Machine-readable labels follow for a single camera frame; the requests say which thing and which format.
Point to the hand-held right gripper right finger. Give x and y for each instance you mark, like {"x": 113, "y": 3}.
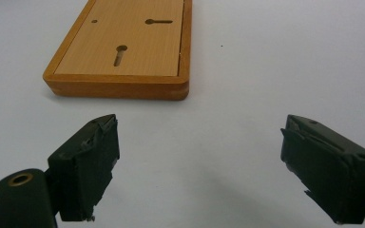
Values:
{"x": 329, "y": 174}

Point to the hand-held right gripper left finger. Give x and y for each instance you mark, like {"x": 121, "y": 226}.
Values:
{"x": 85, "y": 167}

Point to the wooden picture frame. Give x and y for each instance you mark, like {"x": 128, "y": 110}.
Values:
{"x": 120, "y": 53}

